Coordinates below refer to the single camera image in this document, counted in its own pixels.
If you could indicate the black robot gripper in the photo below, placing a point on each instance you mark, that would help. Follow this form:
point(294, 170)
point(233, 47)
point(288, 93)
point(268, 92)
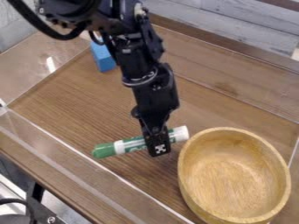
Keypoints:
point(157, 101)

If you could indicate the green Expo marker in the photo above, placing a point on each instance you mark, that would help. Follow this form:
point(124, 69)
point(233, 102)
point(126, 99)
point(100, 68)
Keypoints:
point(106, 150)

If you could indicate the brown wooden bowl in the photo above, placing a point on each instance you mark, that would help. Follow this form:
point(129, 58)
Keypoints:
point(234, 177)

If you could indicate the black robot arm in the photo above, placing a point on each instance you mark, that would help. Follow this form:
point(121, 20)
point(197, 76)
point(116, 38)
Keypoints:
point(122, 23)

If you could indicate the blue rectangular block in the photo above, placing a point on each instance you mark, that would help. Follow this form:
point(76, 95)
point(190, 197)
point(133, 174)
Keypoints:
point(105, 61)

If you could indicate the clear acrylic tray wall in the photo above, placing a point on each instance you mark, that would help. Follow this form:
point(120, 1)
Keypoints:
point(63, 107)

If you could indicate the black metal table bracket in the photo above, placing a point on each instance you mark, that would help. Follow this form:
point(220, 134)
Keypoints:
point(42, 214)

